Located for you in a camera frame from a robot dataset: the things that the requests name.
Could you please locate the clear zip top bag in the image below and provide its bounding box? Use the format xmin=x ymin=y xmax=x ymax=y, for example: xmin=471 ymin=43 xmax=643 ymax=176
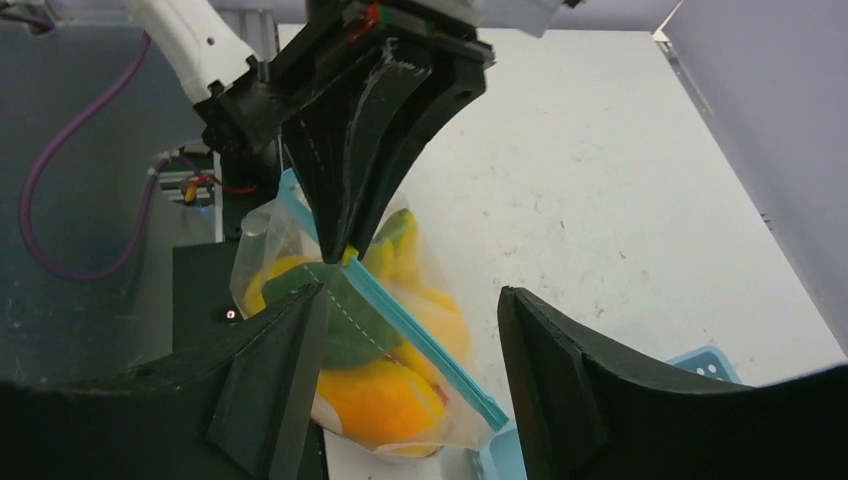
xmin=230 ymin=170 xmax=509 ymax=459

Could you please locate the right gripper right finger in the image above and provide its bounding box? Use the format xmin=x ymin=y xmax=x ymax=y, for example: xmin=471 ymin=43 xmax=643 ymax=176
xmin=497 ymin=287 xmax=847 ymax=479

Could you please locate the green avocado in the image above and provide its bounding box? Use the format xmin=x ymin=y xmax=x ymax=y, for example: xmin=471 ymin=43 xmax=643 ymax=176
xmin=262 ymin=256 xmax=402 ymax=370

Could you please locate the orange yellow mango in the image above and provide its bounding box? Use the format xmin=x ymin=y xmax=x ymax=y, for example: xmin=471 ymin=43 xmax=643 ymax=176
xmin=389 ymin=286 xmax=474 ymax=385

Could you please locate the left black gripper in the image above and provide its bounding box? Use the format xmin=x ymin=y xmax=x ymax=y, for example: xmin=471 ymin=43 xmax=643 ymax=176
xmin=193 ymin=1 xmax=494 ymax=264

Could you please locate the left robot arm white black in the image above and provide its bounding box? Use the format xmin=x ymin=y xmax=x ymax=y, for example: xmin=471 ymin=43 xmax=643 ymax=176
xmin=127 ymin=1 xmax=495 ymax=263

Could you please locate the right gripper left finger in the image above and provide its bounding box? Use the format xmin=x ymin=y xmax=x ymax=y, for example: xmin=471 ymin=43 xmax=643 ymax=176
xmin=1 ymin=286 xmax=328 ymax=479

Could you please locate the blue plastic basket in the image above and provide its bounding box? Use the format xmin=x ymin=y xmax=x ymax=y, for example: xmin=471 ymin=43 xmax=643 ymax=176
xmin=478 ymin=344 xmax=743 ymax=480

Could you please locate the yellow banana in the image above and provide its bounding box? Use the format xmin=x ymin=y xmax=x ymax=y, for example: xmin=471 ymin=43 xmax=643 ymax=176
xmin=363 ymin=208 xmax=423 ymax=290

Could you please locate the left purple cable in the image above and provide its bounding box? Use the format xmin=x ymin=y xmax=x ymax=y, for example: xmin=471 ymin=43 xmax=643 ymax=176
xmin=0 ymin=9 xmax=200 ymax=285

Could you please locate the yellow orange fruit bottom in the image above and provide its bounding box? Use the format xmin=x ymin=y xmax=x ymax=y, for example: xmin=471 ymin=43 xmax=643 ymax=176
xmin=311 ymin=360 xmax=447 ymax=459

